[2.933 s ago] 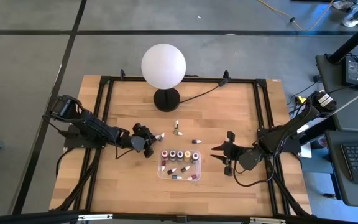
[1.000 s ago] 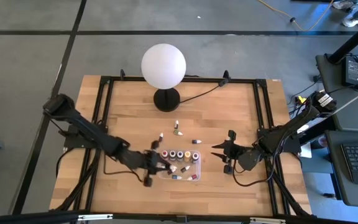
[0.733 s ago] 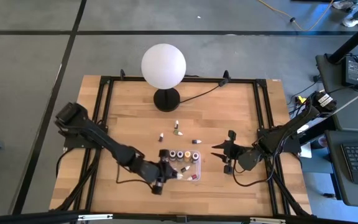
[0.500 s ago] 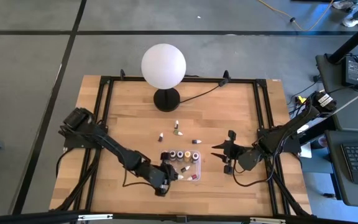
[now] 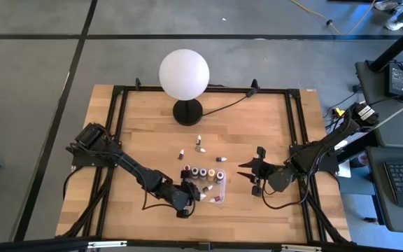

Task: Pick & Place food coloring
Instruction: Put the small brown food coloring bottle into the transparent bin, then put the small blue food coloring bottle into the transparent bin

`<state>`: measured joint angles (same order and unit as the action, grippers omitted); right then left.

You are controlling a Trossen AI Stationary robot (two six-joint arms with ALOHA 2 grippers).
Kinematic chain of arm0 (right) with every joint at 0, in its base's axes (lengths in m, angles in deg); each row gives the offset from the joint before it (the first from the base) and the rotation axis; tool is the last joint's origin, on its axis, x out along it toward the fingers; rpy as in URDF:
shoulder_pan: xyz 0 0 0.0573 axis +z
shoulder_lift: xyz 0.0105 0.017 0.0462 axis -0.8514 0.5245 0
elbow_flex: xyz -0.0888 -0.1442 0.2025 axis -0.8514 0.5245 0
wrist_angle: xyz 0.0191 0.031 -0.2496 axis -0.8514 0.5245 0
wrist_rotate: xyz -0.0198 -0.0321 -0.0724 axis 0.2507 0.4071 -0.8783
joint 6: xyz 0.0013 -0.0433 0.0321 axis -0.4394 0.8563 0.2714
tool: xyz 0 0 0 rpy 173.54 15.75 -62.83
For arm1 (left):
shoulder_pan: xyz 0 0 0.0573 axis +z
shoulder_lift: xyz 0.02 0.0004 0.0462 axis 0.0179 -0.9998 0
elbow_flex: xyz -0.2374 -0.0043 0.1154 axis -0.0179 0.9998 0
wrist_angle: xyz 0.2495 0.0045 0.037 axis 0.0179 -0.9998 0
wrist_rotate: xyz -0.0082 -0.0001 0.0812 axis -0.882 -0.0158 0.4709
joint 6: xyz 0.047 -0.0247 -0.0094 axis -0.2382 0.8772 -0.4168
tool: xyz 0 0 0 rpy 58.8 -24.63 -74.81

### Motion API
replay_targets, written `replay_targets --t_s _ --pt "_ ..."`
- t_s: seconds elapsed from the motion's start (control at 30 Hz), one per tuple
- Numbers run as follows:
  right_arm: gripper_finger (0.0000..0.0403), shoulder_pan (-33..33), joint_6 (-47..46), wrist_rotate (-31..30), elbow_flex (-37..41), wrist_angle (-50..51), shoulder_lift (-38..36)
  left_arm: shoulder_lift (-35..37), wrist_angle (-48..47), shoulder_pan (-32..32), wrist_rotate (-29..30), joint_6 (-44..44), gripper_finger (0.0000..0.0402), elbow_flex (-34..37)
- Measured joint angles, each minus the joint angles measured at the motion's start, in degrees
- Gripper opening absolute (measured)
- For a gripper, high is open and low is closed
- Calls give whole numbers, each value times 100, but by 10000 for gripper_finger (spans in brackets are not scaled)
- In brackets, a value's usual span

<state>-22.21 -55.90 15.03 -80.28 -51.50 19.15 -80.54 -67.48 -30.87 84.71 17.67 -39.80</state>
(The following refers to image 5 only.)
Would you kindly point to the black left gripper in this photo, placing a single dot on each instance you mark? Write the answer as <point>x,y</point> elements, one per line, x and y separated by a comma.
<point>180,196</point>

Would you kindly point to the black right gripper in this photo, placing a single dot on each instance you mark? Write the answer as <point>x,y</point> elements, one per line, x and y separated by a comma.
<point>275,175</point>

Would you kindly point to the small black food coloring bottle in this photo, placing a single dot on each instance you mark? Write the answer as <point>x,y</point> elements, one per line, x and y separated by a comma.
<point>181,156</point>
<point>206,189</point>
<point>203,196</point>
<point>198,141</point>
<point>219,159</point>

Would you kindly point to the large black food coloring bottle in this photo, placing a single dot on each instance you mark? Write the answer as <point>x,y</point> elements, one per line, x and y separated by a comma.
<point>195,171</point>

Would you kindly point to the large blue food coloring bottle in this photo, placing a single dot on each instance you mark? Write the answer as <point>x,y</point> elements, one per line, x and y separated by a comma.
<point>203,172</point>

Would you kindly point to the large red food coloring bottle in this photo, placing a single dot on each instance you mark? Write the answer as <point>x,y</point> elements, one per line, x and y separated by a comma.
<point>187,169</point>

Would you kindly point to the large orange food coloring bottle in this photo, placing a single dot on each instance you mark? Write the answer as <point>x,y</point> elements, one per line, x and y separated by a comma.
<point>211,174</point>

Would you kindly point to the small red food coloring bottle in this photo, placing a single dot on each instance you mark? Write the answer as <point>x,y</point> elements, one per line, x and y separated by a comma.
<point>217,199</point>

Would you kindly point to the large purple food coloring bottle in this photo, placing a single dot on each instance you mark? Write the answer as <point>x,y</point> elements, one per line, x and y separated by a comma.
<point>219,176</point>

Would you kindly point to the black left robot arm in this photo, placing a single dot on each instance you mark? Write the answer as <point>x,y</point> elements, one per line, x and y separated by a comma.
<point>131,164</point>

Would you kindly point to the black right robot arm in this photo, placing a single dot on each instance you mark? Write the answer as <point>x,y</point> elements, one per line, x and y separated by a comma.
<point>327,143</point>

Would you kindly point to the small green food coloring bottle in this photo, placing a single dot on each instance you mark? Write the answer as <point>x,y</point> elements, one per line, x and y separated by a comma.
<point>198,149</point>

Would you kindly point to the clear plastic bin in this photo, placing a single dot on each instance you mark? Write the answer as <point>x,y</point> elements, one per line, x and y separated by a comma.
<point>219,190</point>

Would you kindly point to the white globe table lamp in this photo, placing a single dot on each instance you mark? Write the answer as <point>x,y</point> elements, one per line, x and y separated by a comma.
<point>184,75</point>

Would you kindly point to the grey desk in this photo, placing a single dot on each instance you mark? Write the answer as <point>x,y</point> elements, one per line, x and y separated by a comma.
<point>397,133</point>

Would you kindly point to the black power supply brick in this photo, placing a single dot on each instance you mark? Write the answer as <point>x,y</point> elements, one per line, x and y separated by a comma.
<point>397,80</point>

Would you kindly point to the black crossbar beam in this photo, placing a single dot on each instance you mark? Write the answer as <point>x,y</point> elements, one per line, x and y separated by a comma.
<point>30,245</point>

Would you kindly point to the black diagonal pole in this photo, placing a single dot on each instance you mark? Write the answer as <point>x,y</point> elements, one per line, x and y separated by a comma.
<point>397,45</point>

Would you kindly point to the person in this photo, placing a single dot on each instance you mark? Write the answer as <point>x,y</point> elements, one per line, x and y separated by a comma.
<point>397,24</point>

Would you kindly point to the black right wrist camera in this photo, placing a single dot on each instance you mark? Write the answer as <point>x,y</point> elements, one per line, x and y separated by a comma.
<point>256,191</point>

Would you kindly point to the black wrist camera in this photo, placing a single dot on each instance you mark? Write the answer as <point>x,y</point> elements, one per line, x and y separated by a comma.
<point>256,191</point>
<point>184,213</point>

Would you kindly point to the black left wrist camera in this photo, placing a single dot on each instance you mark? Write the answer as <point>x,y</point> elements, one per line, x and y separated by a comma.
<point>184,213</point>

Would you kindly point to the black aluminium table frame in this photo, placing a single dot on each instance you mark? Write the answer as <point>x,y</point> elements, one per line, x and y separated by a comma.
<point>275,90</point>

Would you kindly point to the silver frame bracket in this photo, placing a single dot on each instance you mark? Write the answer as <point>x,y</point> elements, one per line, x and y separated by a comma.
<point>301,248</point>
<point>107,244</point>

